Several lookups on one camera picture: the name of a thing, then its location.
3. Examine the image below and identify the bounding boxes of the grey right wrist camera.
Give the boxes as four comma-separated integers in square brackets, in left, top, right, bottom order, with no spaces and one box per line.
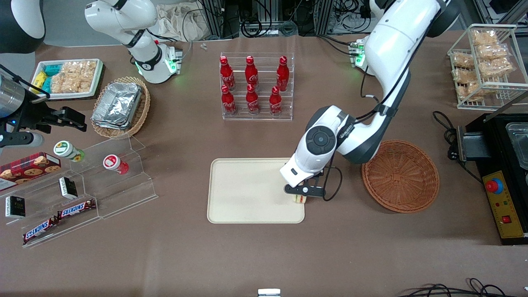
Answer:
[0,131,44,148]

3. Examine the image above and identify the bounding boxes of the stacked aluminium foil trays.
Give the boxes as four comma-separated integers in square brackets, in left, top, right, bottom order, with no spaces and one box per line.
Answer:
[91,82,143,131]

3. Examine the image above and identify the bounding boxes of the coiled black cable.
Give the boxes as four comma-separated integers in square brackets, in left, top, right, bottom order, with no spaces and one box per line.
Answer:
[240,16,263,38]

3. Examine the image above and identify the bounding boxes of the red lid cup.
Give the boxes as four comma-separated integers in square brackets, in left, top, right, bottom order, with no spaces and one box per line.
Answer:
[103,154,130,175]

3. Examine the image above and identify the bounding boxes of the red cookie box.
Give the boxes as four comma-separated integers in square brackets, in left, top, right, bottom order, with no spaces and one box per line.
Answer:
[0,152,62,191]

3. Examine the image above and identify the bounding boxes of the clear bag of pastries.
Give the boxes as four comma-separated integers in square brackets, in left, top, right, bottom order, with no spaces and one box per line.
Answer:
[452,52,475,69]
[456,81,483,102]
[453,68,476,84]
[476,43,511,61]
[471,30,499,46]
[478,58,515,79]

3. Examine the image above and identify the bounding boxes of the large clear cracker bag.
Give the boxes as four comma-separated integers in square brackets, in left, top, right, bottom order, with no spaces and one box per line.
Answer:
[61,61,98,93]

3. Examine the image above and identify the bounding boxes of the black floor cables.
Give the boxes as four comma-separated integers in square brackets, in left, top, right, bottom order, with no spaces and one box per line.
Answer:
[398,278,509,297]

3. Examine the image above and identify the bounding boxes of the white wire rack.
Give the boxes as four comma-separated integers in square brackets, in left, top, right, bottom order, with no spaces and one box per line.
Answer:
[448,24,528,110]

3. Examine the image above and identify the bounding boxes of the oval tan wicker basket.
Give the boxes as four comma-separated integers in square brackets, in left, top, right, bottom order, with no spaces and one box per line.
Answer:
[91,76,151,139]

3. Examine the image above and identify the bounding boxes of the red cola bottle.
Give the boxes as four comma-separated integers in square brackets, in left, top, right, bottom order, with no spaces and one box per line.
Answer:
[245,56,259,89]
[276,56,290,92]
[219,56,236,92]
[269,86,283,116]
[221,85,238,116]
[245,84,260,115]

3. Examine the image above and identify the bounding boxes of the green lid cup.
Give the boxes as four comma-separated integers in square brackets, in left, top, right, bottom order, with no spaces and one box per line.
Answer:
[53,140,85,162]

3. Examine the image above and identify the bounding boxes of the small black white box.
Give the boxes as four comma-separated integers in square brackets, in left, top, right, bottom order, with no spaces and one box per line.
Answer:
[5,196,26,219]
[59,177,78,200]

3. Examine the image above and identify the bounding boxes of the clear acrylic step shelf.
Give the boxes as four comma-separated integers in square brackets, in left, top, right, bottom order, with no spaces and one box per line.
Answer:
[0,136,158,249]

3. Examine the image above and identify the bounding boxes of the round brown wicker basket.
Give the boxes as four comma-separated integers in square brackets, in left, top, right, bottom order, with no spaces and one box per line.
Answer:
[361,140,440,214]

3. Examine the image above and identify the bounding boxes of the beige plastic serving tray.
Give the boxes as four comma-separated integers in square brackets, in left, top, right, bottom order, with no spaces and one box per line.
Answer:
[207,158,305,224]

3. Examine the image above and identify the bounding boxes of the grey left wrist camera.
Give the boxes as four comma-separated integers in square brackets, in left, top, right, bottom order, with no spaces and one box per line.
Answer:
[284,185,326,198]

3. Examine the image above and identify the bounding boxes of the snickers chocolate bar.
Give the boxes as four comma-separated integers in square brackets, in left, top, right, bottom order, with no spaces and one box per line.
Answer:
[57,199,97,219]
[22,217,60,244]

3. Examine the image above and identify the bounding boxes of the crumpled beige cloth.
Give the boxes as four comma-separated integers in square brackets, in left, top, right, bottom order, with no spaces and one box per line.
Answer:
[153,3,207,42]

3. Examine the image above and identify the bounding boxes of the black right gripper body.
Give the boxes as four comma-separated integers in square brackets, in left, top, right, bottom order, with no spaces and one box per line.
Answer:
[16,98,63,133]

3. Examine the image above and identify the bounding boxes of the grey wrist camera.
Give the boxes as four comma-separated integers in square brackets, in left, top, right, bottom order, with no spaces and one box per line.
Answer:
[284,185,326,198]
[0,131,44,148]

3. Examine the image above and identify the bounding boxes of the black tabletop machine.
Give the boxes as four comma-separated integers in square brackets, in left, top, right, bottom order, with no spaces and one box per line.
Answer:
[456,112,528,182]

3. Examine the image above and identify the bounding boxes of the clear acrylic bottle rack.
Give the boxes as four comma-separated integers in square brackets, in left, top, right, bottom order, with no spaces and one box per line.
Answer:
[220,52,295,121]

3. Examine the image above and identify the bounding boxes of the aluminium frame profile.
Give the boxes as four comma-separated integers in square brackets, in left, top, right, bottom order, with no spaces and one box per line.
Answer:
[470,0,528,26]
[314,0,335,35]
[199,0,240,40]

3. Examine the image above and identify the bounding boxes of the small clear cracker bag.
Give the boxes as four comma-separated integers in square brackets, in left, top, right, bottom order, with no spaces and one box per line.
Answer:
[49,71,68,94]

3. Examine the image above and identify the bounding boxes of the white rectangular snack tray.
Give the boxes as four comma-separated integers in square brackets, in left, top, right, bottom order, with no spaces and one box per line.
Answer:
[30,59,104,100]

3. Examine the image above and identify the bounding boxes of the black machine power cable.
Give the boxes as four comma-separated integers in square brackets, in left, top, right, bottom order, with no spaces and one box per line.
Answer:
[432,111,483,184]

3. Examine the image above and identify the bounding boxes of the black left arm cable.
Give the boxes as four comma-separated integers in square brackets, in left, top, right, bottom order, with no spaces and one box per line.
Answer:
[324,66,412,202]

